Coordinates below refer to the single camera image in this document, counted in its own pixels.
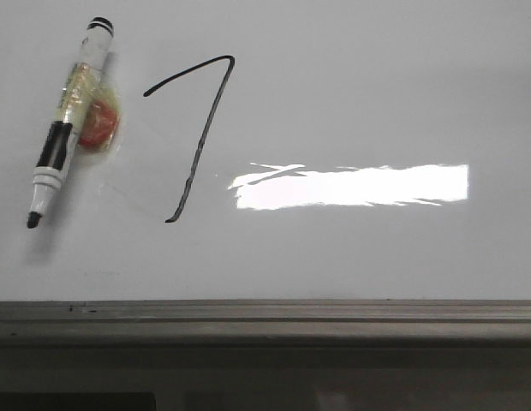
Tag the white whiteboard with aluminium frame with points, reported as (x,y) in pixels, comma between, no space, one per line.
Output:
(272,173)

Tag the black taped whiteboard marker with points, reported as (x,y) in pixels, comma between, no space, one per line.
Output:
(84,85)

